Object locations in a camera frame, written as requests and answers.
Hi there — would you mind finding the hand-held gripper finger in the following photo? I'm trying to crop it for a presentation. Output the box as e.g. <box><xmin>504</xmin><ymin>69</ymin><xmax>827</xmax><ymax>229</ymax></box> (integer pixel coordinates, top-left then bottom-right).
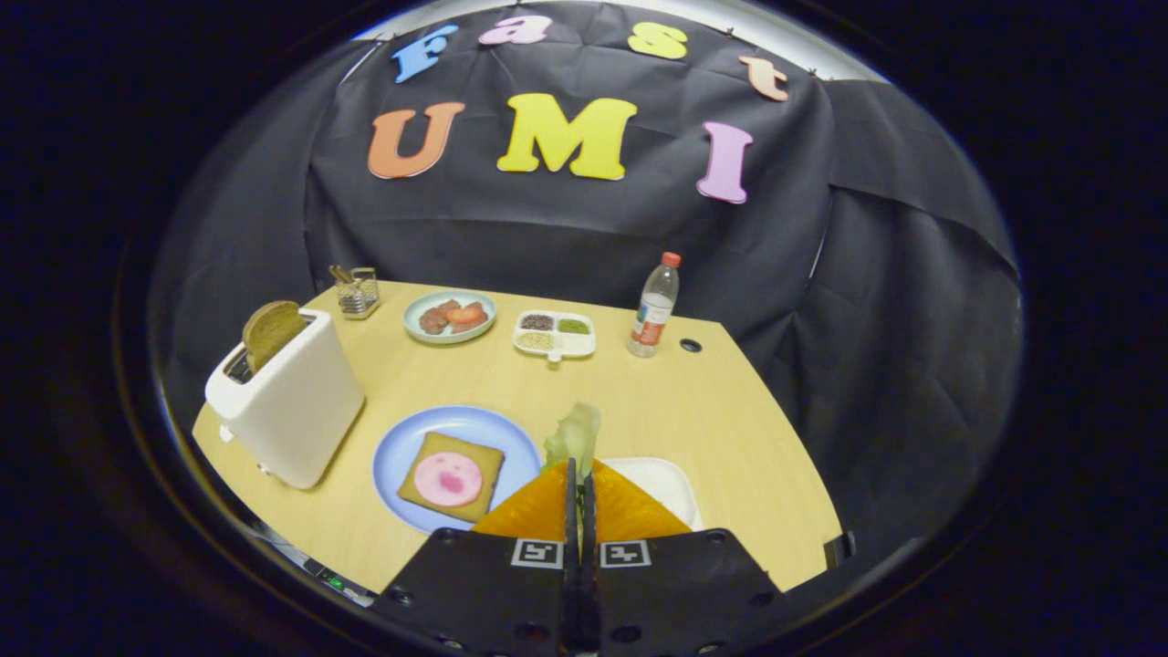
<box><xmin>584</xmin><ymin>461</ymin><xmax>786</xmax><ymax>657</ymax></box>
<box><xmin>370</xmin><ymin>459</ymin><xmax>580</xmax><ymax>657</ymax></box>

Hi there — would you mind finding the green lettuce leaf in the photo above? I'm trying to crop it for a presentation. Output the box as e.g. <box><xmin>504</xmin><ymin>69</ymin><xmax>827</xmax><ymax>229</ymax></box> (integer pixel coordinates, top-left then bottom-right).
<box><xmin>544</xmin><ymin>402</ymin><xmax>603</xmax><ymax>480</ymax></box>

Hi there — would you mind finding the round-topped brown bread slice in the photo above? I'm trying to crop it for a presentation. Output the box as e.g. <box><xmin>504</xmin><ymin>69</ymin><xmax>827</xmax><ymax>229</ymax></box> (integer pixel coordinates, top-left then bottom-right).
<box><xmin>242</xmin><ymin>300</ymin><xmax>309</xmax><ymax>373</ymax></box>

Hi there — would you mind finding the white square plate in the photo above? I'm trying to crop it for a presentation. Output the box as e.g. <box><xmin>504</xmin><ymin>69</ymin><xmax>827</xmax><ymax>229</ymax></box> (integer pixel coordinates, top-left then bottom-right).
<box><xmin>602</xmin><ymin>456</ymin><xmax>704</xmax><ymax>532</ymax></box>

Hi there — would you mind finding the square brown toast slice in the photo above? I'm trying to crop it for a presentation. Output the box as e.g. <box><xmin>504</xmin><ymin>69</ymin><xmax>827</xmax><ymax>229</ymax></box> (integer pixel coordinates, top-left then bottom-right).
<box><xmin>397</xmin><ymin>432</ymin><xmax>506</xmax><ymax>524</ymax></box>

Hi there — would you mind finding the pink ham slice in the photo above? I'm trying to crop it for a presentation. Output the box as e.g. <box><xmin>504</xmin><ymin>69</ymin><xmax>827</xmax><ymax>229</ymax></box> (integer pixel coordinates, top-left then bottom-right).
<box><xmin>413</xmin><ymin>452</ymin><xmax>484</xmax><ymax>508</ymax></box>

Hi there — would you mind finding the blue round plate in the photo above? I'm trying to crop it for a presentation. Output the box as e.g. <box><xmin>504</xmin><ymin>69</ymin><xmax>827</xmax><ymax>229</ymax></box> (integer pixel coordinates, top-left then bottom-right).
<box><xmin>371</xmin><ymin>406</ymin><xmax>542</xmax><ymax>535</ymax></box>

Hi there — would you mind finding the white divided condiment dish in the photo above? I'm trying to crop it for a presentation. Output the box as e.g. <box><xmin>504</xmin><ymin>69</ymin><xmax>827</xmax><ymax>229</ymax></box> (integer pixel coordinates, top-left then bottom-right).
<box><xmin>513</xmin><ymin>310</ymin><xmax>598</xmax><ymax>364</ymax></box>

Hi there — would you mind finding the clear plastic bottle red cap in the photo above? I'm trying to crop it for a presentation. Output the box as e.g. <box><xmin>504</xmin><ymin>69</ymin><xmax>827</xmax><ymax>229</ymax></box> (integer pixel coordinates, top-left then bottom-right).
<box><xmin>628</xmin><ymin>252</ymin><xmax>682</xmax><ymax>359</ymax></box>

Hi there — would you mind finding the pale green round plate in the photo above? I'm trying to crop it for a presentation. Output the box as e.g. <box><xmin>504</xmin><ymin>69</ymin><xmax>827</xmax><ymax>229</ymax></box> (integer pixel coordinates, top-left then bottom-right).
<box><xmin>402</xmin><ymin>290</ymin><xmax>497</xmax><ymax>345</ymax></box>

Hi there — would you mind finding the dark power strip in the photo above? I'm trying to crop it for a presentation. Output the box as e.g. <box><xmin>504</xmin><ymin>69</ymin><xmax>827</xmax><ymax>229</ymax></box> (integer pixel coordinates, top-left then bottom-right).
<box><xmin>303</xmin><ymin>557</ymin><xmax>377</xmax><ymax>608</ymax></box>

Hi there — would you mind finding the black backdrop cloth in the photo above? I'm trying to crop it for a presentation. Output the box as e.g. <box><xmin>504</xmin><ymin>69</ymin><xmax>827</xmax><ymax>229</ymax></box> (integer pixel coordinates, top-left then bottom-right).
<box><xmin>151</xmin><ymin>0</ymin><xmax>1023</xmax><ymax>567</ymax></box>

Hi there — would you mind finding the white toaster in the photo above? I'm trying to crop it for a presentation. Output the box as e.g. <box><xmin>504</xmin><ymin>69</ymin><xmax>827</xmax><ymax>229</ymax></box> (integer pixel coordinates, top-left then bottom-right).
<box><xmin>204</xmin><ymin>308</ymin><xmax>366</xmax><ymax>490</ymax></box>

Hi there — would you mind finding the wire mesh cutlery holder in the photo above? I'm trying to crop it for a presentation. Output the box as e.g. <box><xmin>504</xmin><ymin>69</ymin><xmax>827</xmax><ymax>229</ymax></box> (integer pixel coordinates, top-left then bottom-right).
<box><xmin>328</xmin><ymin>265</ymin><xmax>381</xmax><ymax>320</ymax></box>

